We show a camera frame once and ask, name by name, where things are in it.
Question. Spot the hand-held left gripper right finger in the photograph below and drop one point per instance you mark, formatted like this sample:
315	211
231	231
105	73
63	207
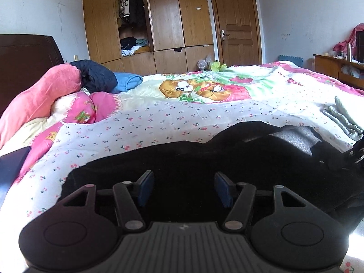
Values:
223	189

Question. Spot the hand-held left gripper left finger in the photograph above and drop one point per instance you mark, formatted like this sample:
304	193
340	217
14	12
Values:
146	187

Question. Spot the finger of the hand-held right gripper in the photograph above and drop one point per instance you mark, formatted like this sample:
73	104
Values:
354	155

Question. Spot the black pants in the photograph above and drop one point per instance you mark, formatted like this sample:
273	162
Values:
184	159

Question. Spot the light green garment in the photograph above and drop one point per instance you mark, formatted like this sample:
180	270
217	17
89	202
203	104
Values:
344	116

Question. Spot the cherry print bed quilt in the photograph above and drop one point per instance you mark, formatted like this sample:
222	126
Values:
170	113

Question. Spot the white cloth in dresser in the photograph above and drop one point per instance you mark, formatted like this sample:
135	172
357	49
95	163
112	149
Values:
349	69

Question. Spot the wooden dresser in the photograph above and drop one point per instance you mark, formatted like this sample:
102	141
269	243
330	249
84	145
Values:
327	65

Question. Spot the steel thermos bottle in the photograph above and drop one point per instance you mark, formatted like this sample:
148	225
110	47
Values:
348	52

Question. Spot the blue folded cloth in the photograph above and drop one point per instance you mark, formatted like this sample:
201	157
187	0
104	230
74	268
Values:
128	81

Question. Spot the dark monitor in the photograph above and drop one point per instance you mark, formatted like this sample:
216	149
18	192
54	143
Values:
360	47

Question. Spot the blue foam mat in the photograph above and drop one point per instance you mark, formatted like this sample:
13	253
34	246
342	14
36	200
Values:
290	61

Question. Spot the pink cloth on dresser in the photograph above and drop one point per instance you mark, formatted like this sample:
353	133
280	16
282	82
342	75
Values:
355	34

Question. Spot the navy knitted garment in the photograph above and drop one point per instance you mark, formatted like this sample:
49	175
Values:
96	75

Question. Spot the clear plastic bag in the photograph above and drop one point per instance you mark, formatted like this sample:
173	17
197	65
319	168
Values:
204	64

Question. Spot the dark flat object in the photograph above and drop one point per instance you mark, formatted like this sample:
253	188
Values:
11	170

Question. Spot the pink pillow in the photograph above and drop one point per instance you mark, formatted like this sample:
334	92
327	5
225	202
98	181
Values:
37	96

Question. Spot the clothes pile in wardrobe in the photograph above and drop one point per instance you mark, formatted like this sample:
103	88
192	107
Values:
133	45

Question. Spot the wooden wardrobe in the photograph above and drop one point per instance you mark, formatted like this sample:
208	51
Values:
170	14

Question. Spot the wooden door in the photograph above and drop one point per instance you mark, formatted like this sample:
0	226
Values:
239	14

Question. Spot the dark wooden headboard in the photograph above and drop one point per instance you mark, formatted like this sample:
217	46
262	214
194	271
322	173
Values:
25	54

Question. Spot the hanging clothes in wardrobe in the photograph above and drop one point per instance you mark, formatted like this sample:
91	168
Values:
130	2

